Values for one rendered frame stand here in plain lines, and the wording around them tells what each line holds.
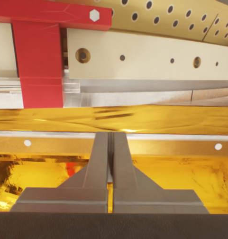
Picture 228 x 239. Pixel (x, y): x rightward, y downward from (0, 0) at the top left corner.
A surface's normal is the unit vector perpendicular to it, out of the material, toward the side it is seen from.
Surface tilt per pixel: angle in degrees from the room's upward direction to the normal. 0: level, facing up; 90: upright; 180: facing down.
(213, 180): 140
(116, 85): 90
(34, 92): 90
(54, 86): 90
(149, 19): 61
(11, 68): 90
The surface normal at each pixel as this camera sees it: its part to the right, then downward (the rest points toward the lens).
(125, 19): 0.28, 0.70
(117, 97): 0.34, 0.28
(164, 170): 0.01, -0.40
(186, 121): 0.01, 0.29
